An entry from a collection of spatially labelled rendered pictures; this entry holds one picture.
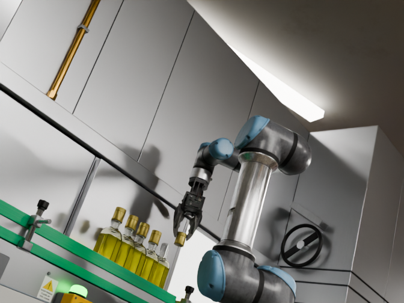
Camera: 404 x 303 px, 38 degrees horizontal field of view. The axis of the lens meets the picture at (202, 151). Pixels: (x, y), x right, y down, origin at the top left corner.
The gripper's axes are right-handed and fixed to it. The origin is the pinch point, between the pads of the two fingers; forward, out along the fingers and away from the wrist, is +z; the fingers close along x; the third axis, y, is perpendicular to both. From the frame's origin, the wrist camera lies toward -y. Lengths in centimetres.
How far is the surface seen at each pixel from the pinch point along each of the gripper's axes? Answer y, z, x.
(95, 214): 9.1, 5.0, -29.7
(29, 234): 53, 28, -38
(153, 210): -6.1, -7.4, -12.3
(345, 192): -44, -58, 69
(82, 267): 38, 28, -25
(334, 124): -153, -157, 88
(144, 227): 12.2, 4.9, -13.0
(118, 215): 19.8, 6.1, -21.9
